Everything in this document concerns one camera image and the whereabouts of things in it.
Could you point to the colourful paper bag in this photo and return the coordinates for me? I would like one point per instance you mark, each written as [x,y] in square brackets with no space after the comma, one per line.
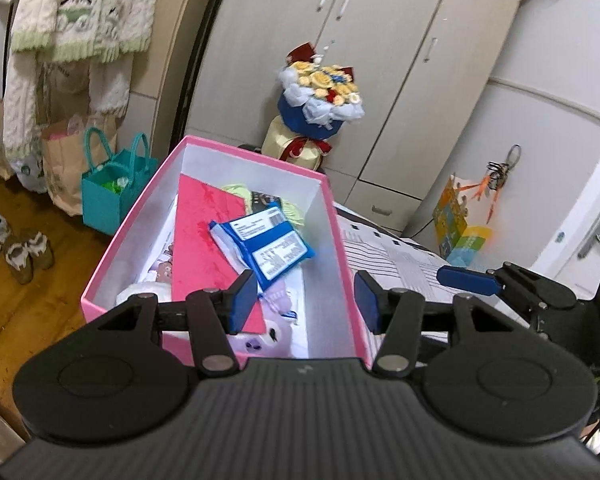
[460,240]

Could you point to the teal gift bag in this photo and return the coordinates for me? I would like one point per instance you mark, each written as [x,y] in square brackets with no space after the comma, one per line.
[110,205]

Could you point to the striped bed sheet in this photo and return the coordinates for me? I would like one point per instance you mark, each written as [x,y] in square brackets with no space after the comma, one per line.
[405,260]

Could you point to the white door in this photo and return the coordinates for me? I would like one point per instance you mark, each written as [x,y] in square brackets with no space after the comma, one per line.
[570,260]

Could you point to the blue round sticker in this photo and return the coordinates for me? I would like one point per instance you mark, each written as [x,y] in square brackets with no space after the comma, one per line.
[561,238]

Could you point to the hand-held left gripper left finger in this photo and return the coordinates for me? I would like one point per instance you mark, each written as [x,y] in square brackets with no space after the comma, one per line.
[242,305]

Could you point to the purple plush toy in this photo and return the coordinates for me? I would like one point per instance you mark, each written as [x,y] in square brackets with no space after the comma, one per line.
[275,305]

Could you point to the brown paper bag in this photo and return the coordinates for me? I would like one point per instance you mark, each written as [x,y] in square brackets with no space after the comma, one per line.
[60,170]

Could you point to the brown fleece boot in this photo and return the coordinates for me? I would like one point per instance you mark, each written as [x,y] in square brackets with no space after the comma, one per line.
[20,265]
[40,250]

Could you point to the white plush toy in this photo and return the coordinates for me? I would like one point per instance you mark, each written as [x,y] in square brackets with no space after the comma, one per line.
[140,292]

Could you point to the dark suitcase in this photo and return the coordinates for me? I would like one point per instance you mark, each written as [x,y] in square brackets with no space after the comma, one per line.
[250,148]

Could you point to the green yarn ball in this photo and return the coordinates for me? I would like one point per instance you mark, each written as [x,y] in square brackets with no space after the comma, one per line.
[292,212]

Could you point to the flower bouquet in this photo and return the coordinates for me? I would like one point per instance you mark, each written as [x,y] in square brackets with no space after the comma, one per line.
[305,120]

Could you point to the pink cardboard box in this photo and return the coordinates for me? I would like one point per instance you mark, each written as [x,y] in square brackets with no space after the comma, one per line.
[145,225]

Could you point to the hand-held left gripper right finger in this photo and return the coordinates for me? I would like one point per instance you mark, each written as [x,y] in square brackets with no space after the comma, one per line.
[367,305]

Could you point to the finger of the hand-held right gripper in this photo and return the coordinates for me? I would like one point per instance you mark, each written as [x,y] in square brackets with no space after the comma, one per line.
[467,279]

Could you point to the red envelope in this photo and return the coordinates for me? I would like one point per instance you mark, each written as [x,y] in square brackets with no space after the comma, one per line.
[200,250]

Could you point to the blue tissue packet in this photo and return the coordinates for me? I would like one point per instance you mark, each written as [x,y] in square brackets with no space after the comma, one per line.
[265,245]

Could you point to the beige wardrobe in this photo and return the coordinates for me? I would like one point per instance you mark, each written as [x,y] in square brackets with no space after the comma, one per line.
[405,85]

